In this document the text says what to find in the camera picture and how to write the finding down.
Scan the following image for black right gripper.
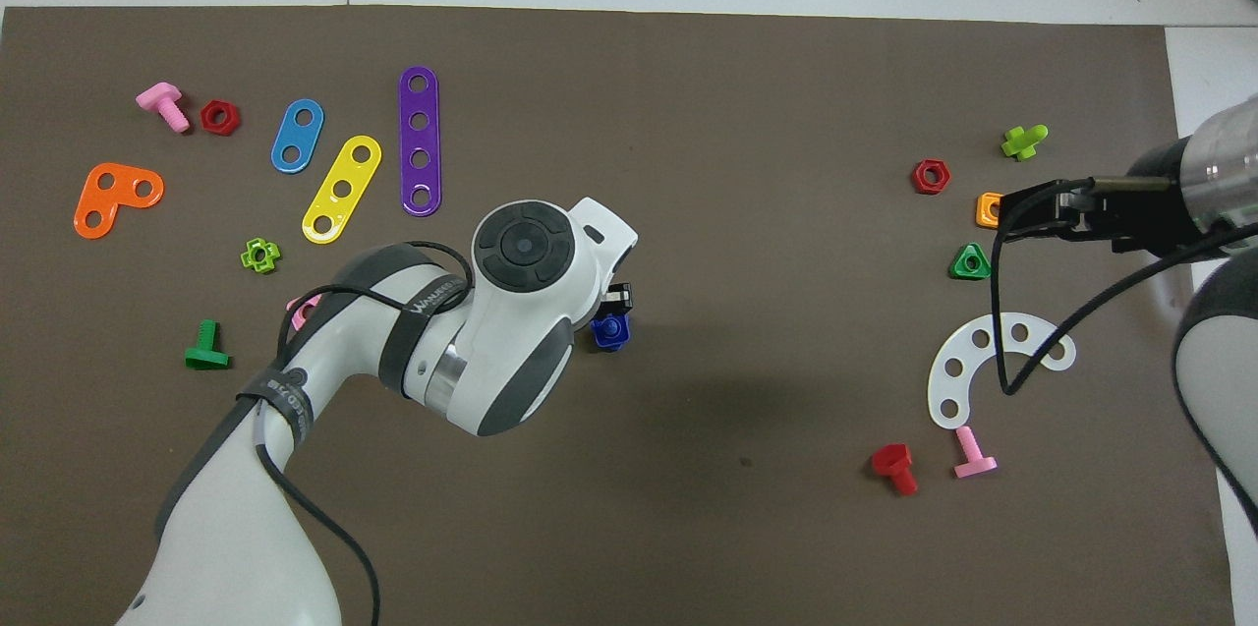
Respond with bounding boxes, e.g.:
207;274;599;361
997;177;1137;246

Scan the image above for blue square plastic nut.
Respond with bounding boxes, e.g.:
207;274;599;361
590;314;631;354

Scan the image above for lime green plastic screw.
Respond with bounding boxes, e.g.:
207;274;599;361
1001;124;1050;161

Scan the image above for green triangular plastic nut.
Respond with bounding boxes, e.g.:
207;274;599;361
948;243;994;281

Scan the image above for pink plastic screw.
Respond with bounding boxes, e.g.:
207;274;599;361
136;82;191;134
953;426;999;481

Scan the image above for red plastic screw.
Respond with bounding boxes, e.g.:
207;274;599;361
871;443;920;497

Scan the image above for dark green plastic screw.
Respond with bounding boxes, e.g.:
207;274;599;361
184;319;233;371

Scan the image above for brown table mat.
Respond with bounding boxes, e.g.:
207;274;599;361
0;5;1237;626

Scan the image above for white curved plastic plate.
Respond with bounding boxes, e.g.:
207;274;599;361
927;313;1078;431

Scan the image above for purple four-hole plastic plate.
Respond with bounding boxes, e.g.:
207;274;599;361
398;66;443;217

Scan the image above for yellow three-hole plastic plate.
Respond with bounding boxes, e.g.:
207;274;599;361
302;135;382;245

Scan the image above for blue two-hole plastic plate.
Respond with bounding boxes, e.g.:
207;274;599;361
270;98;325;174

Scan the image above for orange heart-shaped plastic plate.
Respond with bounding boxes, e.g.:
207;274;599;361
74;162;165;240

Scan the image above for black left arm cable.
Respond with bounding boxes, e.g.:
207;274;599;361
254;241;475;626

